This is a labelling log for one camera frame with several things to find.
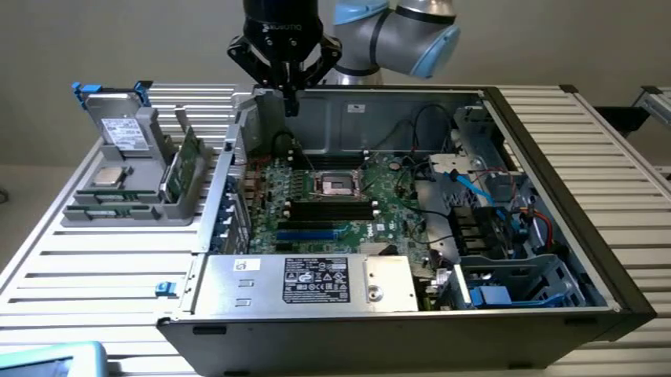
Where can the green motherboard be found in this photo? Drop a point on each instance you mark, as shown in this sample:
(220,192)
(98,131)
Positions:
(388,224)

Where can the black case fan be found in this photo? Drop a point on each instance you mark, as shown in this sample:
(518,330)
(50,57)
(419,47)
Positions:
(482,229)

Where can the blue expansion slot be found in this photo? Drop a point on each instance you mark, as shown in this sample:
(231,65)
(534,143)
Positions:
(307,235)

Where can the black RAM slot bank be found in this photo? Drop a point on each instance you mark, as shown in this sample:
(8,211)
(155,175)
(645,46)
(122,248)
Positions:
(332,210)
(335,160)

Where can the silver power supply unit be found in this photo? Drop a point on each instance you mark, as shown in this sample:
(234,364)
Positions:
(315,282)

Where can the CPU socket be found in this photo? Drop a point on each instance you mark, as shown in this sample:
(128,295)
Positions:
(335,184)

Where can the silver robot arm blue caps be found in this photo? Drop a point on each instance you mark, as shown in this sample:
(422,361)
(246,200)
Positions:
(398,35)

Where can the slatted metal side table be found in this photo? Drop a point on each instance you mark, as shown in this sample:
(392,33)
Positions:
(655,100)

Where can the silver CPU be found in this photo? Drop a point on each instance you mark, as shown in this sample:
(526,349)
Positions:
(108,176)

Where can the blue plastic clip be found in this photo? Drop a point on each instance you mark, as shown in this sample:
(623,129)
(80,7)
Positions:
(164,288)

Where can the grey parts rack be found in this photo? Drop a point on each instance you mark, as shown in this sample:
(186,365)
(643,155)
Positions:
(142,184)

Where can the green graphics card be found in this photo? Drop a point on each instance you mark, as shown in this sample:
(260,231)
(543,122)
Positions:
(183,165)

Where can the grey disk bay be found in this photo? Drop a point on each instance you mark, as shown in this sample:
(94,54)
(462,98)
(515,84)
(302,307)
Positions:
(524,279)

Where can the hard disk with blue carrier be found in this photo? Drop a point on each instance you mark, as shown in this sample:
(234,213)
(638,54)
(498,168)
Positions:
(118,121)

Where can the green RAM stick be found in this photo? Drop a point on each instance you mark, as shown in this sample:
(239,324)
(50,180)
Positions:
(107,214)
(115,195)

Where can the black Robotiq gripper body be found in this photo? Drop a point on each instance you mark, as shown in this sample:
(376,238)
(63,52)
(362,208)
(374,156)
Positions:
(280,27)

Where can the open black PC case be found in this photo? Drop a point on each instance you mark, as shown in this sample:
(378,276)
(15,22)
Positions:
(367,341)

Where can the black expansion slot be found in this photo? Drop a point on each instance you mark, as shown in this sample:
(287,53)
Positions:
(307,225)

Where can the silver chipset heat sink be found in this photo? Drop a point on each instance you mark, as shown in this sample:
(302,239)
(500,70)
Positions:
(376,249)

